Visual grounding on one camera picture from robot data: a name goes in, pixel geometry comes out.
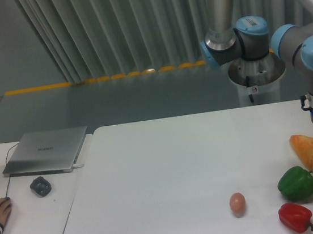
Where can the orange triangular bread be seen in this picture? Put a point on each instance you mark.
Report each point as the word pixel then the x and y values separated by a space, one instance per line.
pixel 303 147

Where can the green bell pepper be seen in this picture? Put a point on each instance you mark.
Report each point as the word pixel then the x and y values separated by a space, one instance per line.
pixel 296 184

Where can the red bell pepper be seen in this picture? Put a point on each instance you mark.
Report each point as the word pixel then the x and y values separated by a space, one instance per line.
pixel 295 217

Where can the brown egg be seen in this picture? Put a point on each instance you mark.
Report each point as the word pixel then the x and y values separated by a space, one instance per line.
pixel 237 203

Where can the white usb plug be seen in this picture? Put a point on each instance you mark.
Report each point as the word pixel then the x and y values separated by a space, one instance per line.
pixel 77 166

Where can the grey pleated curtain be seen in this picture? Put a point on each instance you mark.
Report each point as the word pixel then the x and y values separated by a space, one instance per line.
pixel 90 39

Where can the silver closed laptop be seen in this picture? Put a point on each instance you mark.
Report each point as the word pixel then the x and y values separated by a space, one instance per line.
pixel 46 152

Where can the small black plastic holder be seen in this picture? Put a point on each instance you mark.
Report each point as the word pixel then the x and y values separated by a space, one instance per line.
pixel 41 186

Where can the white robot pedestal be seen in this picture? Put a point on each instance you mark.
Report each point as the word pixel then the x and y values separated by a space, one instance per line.
pixel 257 82

